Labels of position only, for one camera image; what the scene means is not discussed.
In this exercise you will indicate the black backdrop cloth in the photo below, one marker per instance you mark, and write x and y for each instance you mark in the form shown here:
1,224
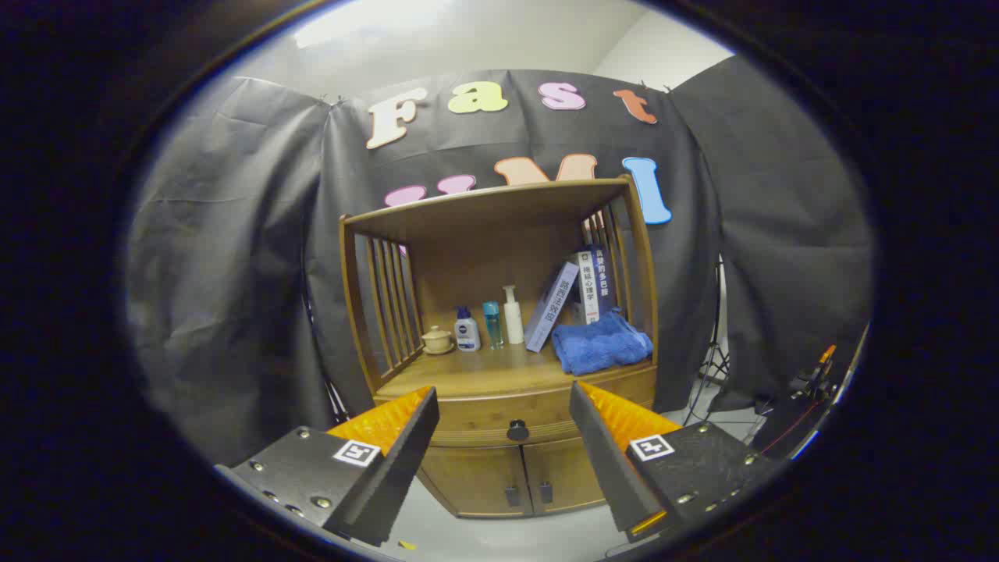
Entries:
234,273

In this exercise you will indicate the wooden countertop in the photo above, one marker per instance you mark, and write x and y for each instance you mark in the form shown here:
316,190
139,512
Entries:
484,371

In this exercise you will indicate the dark blue book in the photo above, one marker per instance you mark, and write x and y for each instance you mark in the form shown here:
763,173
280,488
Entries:
605,277

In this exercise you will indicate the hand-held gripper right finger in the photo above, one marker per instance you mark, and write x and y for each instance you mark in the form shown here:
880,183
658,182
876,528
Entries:
605,460

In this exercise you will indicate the white book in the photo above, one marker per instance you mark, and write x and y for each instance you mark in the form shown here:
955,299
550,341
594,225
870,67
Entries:
589,293

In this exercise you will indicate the wooden cabinet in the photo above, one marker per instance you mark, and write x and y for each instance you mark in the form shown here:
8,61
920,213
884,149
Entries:
484,250

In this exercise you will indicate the black tripod stand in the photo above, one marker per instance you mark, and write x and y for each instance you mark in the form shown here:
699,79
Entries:
714,363

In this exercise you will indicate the blue glass bottle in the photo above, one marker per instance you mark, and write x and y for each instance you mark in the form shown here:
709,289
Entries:
492,324

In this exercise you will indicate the white pump bottle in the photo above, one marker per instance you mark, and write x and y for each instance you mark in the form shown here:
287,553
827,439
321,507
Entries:
513,320

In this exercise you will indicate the white bottle with blue cap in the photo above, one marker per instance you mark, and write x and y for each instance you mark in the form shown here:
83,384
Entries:
467,336

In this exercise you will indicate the lavender book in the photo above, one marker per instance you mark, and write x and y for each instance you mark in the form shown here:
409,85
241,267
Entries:
550,308

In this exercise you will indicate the black and orange clamp device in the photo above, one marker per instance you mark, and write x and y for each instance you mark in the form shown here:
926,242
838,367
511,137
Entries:
812,382

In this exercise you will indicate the wooden cabinet door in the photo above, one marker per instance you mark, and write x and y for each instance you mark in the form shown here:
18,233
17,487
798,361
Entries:
476,480
566,472

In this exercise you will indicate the blue folded towel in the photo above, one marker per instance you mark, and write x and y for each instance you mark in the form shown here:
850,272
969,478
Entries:
601,347

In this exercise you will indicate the beige lidded tea cup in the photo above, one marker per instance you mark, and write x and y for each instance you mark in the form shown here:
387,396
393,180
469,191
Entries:
437,341

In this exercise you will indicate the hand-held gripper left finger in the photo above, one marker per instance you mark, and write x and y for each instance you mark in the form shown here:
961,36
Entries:
394,468

